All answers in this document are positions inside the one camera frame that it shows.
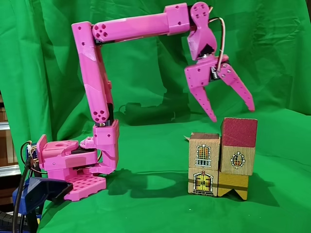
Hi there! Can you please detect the red wedge roof block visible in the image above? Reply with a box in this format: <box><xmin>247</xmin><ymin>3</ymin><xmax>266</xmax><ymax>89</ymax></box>
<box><xmin>220</xmin><ymin>117</ymin><xmax>258</xmax><ymax>148</ymax></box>

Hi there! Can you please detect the wooden cube balcony window print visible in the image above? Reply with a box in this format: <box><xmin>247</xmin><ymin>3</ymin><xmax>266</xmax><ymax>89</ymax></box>
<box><xmin>188</xmin><ymin>132</ymin><xmax>221</xmax><ymax>168</ymax></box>

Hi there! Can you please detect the wooden cube round window print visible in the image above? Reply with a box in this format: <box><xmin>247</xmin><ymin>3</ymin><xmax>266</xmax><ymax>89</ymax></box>
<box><xmin>220</xmin><ymin>144</ymin><xmax>256</xmax><ymax>176</ymax></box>

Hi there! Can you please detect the wooden cube door print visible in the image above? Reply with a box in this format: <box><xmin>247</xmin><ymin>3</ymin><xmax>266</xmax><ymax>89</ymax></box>
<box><xmin>187</xmin><ymin>166</ymin><xmax>219</xmax><ymax>196</ymax></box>

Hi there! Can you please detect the yellow notched wooden block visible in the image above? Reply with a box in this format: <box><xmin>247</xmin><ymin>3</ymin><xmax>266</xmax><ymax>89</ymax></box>
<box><xmin>217</xmin><ymin>171</ymin><xmax>249</xmax><ymax>201</ymax></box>

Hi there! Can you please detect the green cloth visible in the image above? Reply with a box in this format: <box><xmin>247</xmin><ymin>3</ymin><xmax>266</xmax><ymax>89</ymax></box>
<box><xmin>0</xmin><ymin>0</ymin><xmax>311</xmax><ymax>233</ymax></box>

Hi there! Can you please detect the blue and black clamp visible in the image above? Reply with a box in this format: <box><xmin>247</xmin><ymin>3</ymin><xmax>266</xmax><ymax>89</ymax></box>
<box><xmin>12</xmin><ymin>176</ymin><xmax>74</xmax><ymax>233</ymax></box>

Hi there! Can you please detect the aluminium ladder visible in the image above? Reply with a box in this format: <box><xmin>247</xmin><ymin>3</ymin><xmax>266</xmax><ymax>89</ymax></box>
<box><xmin>0</xmin><ymin>120</ymin><xmax>22</xmax><ymax>182</ymax></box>

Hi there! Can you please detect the brown wooden furniture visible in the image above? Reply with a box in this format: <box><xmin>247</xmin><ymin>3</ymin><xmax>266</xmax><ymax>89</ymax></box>
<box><xmin>0</xmin><ymin>92</ymin><xmax>19</xmax><ymax>212</ymax></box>

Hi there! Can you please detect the black rubber tyre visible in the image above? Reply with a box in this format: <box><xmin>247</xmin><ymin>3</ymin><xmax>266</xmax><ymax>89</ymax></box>
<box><xmin>0</xmin><ymin>210</ymin><xmax>27</xmax><ymax>233</ymax></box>

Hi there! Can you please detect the small controller board with wires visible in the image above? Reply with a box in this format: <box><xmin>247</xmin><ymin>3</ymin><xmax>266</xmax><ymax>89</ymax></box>
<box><xmin>20</xmin><ymin>140</ymin><xmax>40</xmax><ymax>170</ymax></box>

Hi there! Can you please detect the black cable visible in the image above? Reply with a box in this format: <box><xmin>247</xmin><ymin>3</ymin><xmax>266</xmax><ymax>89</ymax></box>
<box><xmin>12</xmin><ymin>156</ymin><xmax>35</xmax><ymax>233</ymax></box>

